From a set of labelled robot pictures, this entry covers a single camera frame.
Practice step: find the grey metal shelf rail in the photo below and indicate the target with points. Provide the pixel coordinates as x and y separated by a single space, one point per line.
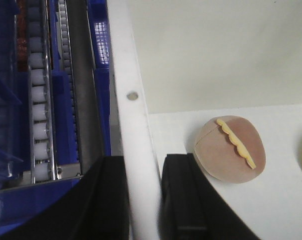
89 131

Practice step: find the white roller track left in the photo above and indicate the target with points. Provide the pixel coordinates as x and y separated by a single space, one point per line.
41 111

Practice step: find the pink round plush toy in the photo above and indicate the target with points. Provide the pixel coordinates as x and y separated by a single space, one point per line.
219 157

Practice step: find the blue bin left of tote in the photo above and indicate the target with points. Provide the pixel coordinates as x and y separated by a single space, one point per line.
99 27

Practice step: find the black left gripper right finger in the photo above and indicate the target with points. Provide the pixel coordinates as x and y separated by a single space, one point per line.
191 207

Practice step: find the white plastic Totelife tote box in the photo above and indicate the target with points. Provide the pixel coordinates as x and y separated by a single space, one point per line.
176 65

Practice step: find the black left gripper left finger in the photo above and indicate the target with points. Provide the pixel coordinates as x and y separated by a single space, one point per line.
95 208

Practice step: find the blue bin far left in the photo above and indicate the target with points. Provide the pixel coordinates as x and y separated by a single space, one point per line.
14 140

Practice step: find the narrow roller track strip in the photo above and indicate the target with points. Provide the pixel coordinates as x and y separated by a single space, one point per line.
68 69

